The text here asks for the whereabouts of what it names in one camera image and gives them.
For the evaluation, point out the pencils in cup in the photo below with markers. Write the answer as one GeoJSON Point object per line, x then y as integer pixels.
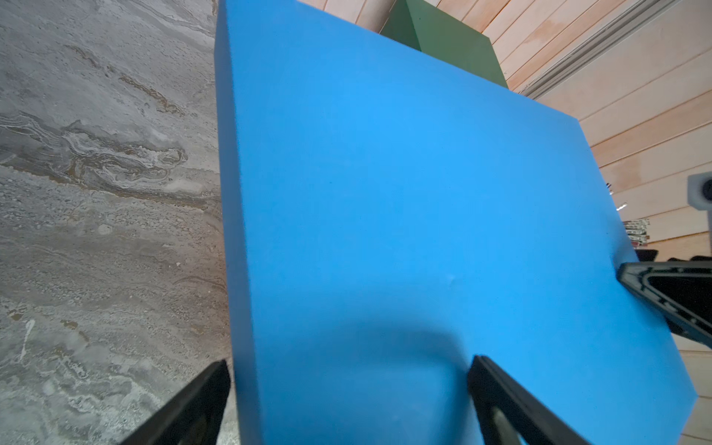
{"type": "Point", "coordinates": [637, 231]}

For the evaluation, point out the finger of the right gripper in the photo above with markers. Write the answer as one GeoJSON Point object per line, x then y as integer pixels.
{"type": "Point", "coordinates": [679, 290]}

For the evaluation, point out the blue shoebox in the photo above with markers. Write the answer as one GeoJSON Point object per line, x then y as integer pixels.
{"type": "Point", "coordinates": [388, 217]}

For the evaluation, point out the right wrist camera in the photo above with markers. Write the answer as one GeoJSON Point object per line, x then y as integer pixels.
{"type": "Point", "coordinates": [699, 191]}

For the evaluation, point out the green shoebox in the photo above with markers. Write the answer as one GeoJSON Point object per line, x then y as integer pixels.
{"type": "Point", "coordinates": [423, 27]}

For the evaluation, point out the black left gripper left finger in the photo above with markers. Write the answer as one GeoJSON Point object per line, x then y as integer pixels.
{"type": "Point", "coordinates": [193, 416]}

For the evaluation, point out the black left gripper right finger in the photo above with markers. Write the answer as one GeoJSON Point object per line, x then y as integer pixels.
{"type": "Point", "coordinates": [508, 414]}

